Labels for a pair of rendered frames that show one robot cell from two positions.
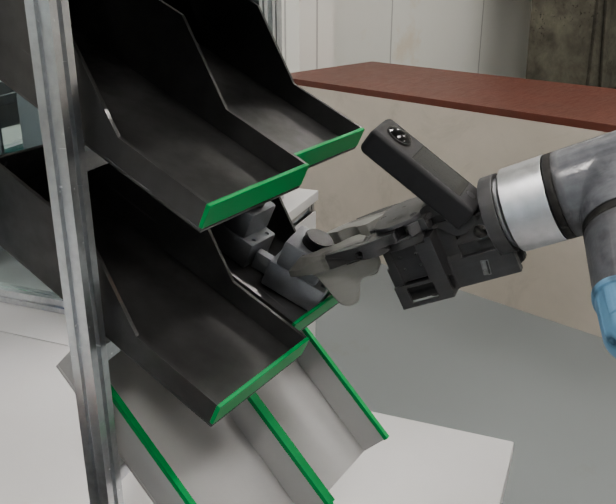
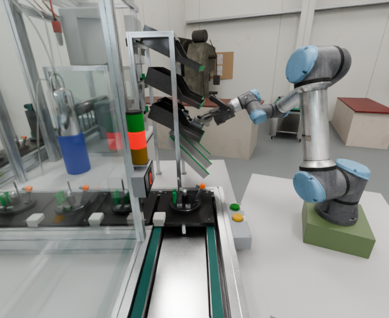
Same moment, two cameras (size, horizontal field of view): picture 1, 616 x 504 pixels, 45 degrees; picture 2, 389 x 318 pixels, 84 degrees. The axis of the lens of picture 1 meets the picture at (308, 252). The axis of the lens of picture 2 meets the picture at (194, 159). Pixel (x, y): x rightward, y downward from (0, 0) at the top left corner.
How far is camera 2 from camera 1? 0.62 m
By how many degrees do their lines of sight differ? 19
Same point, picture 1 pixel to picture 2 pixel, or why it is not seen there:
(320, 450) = not seen: hidden behind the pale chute
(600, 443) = not seen: hidden behind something
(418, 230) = (219, 111)
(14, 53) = (161, 84)
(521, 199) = (235, 103)
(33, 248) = (161, 118)
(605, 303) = (252, 115)
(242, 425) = (191, 151)
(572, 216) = (243, 105)
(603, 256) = (250, 108)
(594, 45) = (201, 89)
